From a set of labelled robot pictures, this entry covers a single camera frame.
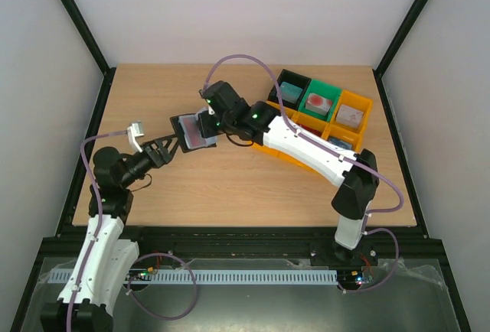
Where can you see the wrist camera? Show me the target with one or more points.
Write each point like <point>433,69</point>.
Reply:
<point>210,110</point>
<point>135,131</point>

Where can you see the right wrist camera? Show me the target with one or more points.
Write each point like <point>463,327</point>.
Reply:
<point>210,110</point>

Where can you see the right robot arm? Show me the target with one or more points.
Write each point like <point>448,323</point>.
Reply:
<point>262,124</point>

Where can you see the red VIP card stack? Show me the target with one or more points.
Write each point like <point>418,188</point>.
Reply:
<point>314,132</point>

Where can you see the slotted cable duct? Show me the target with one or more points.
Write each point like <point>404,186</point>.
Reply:
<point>240,277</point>

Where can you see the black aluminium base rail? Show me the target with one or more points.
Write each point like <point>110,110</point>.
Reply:
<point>278,242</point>

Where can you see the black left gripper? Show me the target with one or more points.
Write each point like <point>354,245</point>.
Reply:
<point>164,157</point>

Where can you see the white red circle card stack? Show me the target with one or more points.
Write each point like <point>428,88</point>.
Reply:
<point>318,104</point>

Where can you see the yellow bin front right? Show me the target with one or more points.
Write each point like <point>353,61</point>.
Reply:
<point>341,137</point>

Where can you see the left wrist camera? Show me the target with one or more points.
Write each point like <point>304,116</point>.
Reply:
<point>135,131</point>

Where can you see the yellow bin back right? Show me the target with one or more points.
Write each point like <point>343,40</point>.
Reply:
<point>356,101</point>

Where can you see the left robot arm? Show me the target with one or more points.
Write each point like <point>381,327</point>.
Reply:
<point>87,301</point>

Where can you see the black leather card holder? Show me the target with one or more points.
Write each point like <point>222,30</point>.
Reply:
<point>176,125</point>

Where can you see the blue card stack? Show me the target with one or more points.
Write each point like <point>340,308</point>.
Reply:
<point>340,143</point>

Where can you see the white pink card stack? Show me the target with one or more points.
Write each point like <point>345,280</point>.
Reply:
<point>349,116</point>

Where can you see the teal card stack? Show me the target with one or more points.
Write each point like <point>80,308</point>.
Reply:
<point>290,93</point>

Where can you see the yellow bin front left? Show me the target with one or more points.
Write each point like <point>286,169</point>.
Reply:
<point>269,151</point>

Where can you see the green bin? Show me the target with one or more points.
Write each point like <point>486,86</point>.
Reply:
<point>323,89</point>

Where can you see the yellow bin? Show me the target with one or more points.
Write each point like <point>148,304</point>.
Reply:
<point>356,101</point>
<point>301,145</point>
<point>341,137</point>
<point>269,151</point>

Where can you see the red card in holder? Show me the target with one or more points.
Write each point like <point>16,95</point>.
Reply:
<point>191,131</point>

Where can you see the left frame post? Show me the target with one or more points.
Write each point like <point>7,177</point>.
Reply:
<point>86,34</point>

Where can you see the yellow bin front middle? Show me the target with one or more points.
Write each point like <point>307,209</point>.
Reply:
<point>301,145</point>

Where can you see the black bin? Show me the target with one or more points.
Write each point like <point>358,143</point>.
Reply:
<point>295,79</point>

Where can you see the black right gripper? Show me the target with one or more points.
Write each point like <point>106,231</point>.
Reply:
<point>207,125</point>

